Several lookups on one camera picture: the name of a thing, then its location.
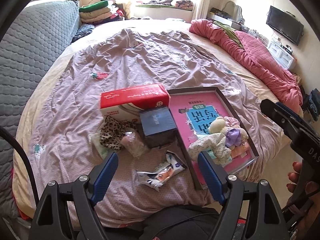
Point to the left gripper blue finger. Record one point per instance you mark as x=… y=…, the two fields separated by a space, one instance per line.
x=291 y=114

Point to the grey quilted headboard cover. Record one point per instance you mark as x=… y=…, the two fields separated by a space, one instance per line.
x=29 y=48

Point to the person's hand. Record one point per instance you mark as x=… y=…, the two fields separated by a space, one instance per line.
x=302 y=209

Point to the red white tissue box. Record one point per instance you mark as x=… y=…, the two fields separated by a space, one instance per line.
x=126 y=104

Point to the leopard print cloth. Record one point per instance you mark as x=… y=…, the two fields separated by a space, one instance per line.
x=112 y=132

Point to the clothes on window sill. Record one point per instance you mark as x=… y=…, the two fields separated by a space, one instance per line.
x=176 y=4

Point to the mauve dotted bed quilt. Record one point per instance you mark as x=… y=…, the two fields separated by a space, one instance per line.
x=59 y=146

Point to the black flat television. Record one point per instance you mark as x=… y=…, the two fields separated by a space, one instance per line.
x=285 y=24

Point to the white drawer cabinet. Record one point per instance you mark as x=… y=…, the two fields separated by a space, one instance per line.
x=283 y=58

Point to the green tissue pack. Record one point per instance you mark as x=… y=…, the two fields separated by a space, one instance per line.
x=223 y=160
x=102 y=150

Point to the pink item in clear bag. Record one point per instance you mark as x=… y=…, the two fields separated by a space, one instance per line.
x=134 y=144

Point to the pink book in tray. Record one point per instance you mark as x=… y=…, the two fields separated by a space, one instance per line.
x=193 y=110

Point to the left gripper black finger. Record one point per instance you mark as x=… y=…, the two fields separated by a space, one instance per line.
x=288 y=125

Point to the pink scrunchie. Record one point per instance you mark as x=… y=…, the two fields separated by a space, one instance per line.
x=231 y=122

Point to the orange packet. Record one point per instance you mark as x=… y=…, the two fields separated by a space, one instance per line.
x=239 y=150

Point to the stack of folded blankets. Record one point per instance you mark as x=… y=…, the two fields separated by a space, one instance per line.
x=102 y=12

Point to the cluttered side desk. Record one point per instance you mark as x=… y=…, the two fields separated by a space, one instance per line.
x=230 y=15

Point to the pink rolled duvet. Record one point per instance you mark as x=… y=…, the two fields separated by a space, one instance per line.
x=255 y=57

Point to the floral beige cloth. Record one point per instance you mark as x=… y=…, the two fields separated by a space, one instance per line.
x=213 y=142

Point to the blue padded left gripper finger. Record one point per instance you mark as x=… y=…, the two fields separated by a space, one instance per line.
x=52 y=219
x=264 y=219

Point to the beige plush bear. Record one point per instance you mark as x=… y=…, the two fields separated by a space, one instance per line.
x=234 y=137

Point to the dark blue small box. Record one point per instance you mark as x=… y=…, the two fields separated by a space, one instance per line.
x=158 y=126

